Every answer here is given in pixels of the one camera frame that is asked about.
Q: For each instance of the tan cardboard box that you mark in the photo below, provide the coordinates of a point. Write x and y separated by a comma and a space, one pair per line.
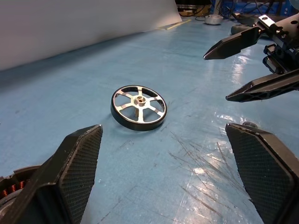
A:
187, 11

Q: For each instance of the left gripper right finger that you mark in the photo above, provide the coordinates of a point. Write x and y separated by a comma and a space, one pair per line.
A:
261, 175

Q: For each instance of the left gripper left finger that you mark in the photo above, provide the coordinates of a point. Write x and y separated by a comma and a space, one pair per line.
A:
77, 175

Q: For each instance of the spoked silver rotor wheel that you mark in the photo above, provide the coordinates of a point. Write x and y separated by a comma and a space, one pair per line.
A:
140, 100

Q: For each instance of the grey motor housing copper coils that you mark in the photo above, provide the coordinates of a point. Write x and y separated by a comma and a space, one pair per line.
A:
11, 186

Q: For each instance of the silver round metal part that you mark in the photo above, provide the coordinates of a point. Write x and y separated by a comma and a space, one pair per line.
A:
213, 20

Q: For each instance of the dark rounded object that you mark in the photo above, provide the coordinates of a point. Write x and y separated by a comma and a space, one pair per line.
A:
238, 29

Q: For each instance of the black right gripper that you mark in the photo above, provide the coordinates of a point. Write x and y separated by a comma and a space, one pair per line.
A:
287, 35

